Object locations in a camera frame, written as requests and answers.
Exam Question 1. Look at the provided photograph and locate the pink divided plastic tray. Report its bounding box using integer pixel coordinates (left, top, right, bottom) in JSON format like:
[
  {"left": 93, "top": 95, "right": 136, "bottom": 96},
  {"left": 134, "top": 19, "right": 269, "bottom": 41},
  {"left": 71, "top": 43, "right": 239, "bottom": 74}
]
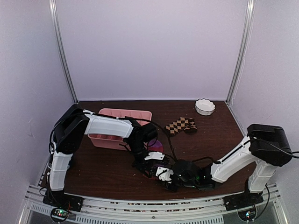
[{"left": 85, "top": 108, "right": 152, "bottom": 150}]

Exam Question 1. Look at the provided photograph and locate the aluminium front frame rail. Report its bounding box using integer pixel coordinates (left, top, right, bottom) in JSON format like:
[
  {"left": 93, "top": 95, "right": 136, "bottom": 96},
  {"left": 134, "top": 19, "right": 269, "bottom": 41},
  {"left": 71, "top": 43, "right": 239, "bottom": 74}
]
[{"left": 16, "top": 184, "right": 291, "bottom": 224}]

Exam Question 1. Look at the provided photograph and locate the white scalloped bowl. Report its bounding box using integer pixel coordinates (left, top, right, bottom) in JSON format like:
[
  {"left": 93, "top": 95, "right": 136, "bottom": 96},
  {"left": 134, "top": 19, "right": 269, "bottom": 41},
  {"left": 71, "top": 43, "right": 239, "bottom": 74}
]
[{"left": 195, "top": 99, "right": 215, "bottom": 116}]

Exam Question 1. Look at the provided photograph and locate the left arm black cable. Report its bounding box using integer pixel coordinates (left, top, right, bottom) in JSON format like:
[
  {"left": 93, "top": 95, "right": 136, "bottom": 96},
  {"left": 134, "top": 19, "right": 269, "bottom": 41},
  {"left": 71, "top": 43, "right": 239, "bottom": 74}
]
[{"left": 48, "top": 109, "right": 178, "bottom": 164}]

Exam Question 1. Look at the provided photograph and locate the aluminium right corner post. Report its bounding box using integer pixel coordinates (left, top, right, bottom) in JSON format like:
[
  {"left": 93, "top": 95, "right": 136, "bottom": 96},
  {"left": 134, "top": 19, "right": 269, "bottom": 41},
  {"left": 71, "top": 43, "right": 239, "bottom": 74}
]
[{"left": 226, "top": 0, "right": 256, "bottom": 105}]

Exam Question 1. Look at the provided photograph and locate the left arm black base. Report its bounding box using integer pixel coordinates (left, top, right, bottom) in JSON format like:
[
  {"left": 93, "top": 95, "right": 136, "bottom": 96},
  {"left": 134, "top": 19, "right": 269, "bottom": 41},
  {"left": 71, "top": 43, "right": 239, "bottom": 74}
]
[{"left": 43, "top": 189, "right": 84, "bottom": 212}]

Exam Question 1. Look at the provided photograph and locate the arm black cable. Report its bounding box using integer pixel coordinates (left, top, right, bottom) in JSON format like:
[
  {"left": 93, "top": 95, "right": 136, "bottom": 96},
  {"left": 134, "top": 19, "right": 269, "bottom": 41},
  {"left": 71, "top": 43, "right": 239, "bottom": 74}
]
[
  {"left": 193, "top": 137, "right": 299, "bottom": 164},
  {"left": 48, "top": 109, "right": 178, "bottom": 164}
]

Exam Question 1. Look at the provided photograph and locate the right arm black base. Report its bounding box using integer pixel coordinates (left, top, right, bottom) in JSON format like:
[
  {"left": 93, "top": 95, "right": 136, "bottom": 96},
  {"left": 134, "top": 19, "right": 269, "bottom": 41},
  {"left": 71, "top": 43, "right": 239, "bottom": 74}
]
[{"left": 223, "top": 192, "right": 263, "bottom": 211}]

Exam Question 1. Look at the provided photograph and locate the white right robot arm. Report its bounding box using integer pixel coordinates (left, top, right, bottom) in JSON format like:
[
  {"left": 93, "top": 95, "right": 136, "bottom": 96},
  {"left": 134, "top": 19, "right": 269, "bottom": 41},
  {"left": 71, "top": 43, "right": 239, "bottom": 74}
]
[{"left": 154, "top": 124, "right": 292, "bottom": 206}]

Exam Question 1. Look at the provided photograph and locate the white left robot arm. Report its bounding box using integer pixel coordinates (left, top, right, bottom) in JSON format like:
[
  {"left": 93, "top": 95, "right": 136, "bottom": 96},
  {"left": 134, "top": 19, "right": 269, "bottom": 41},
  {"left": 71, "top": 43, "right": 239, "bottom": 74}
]
[{"left": 48, "top": 104, "right": 169, "bottom": 207}]

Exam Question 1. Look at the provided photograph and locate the brown checkered sock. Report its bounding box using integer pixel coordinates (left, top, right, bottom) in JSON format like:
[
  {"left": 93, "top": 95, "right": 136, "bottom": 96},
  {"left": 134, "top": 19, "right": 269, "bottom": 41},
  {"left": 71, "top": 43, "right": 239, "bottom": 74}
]
[{"left": 164, "top": 117, "right": 198, "bottom": 137}]

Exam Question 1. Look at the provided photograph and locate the magenta purple sock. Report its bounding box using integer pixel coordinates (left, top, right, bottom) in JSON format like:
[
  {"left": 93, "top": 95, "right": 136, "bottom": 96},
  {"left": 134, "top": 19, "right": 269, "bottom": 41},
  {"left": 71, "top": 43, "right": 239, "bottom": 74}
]
[{"left": 146, "top": 139, "right": 165, "bottom": 180}]

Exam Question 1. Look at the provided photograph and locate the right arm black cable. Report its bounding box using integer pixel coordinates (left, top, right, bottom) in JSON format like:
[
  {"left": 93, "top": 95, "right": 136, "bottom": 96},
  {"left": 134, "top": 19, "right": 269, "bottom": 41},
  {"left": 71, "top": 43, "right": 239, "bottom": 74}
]
[{"left": 193, "top": 137, "right": 299, "bottom": 164}]

